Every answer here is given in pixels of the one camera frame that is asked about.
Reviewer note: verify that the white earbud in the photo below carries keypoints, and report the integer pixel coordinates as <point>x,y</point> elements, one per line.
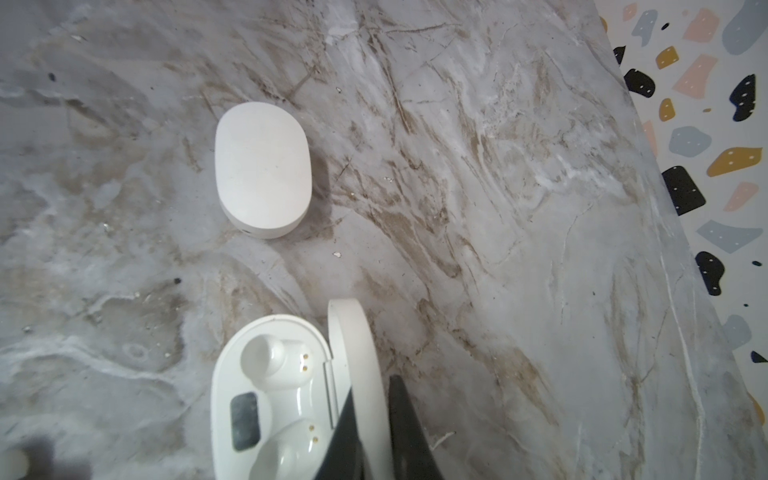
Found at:
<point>14,464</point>

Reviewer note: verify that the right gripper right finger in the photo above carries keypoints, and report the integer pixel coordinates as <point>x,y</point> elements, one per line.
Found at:
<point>412,456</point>

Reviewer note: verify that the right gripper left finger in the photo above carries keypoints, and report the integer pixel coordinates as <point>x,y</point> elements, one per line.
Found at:
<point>344,459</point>

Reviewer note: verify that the white earbud charging case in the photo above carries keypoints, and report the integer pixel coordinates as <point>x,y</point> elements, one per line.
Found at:
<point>263,171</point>

